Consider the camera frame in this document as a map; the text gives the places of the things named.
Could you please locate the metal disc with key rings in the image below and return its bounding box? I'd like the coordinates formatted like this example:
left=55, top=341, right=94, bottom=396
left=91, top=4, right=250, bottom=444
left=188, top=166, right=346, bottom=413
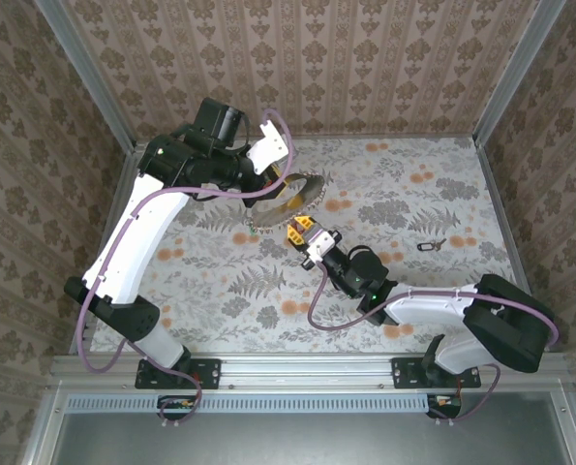
left=245, top=171, right=331, bottom=237

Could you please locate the floral patterned table cover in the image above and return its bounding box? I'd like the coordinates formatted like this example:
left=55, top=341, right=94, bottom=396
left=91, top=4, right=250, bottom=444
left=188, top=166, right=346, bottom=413
left=81, top=137, right=543, bottom=354

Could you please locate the black connector board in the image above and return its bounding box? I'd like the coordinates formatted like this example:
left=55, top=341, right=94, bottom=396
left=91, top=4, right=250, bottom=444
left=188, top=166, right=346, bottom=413
left=156, top=393, right=202, bottom=420
left=425, top=392, right=464, bottom=419

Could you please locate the steel sheet panel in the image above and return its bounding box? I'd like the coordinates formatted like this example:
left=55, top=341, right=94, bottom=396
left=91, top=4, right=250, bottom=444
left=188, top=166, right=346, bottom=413
left=23, top=387, right=576, bottom=465

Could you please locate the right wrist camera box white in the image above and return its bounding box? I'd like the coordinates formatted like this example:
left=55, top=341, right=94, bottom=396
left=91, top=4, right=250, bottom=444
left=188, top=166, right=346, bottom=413
left=299, top=229, right=344, bottom=271

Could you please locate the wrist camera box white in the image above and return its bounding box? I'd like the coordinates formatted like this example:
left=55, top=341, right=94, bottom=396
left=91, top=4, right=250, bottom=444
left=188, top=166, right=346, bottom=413
left=299, top=229, right=344, bottom=271
left=245, top=119, right=292, bottom=176

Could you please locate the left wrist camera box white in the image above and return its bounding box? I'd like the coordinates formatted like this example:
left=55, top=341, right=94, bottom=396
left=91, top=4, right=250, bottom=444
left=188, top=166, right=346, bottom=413
left=245, top=119, right=292, bottom=176

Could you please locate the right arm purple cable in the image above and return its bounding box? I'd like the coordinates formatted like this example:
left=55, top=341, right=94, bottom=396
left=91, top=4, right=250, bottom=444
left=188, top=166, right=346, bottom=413
left=306, top=268, right=560, bottom=427

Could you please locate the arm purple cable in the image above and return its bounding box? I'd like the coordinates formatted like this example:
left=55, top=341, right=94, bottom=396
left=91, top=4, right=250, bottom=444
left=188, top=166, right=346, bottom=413
left=74, top=108, right=298, bottom=430
left=306, top=268, right=560, bottom=427

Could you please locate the aluminium side rail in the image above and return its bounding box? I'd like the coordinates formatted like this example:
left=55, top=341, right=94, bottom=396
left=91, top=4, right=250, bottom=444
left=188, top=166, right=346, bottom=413
left=475, top=139, right=550, bottom=353
left=69, top=142, right=143, bottom=355

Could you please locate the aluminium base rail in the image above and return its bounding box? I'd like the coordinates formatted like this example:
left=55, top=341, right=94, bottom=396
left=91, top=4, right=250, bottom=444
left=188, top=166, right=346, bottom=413
left=49, top=352, right=572, bottom=389

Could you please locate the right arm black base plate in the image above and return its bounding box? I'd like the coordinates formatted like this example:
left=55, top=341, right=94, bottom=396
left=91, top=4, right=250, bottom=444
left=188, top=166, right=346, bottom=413
left=391, top=356, right=482, bottom=390

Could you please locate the grey slotted cable duct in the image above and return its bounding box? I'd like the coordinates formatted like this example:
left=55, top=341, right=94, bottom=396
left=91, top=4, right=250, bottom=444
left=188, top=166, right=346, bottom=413
left=67, top=392, right=463, bottom=414

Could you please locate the aluminium frame post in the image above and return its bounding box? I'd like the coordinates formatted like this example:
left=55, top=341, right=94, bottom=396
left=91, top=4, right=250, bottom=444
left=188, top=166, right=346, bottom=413
left=34, top=0, right=138, bottom=150
left=473, top=0, right=567, bottom=146

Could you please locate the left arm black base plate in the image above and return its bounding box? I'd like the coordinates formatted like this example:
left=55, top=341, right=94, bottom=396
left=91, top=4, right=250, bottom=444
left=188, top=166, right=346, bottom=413
left=135, top=356, right=222, bottom=390

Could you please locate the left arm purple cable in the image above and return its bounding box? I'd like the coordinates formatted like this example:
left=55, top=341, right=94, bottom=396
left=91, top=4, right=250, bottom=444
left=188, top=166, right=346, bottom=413
left=74, top=108, right=298, bottom=430

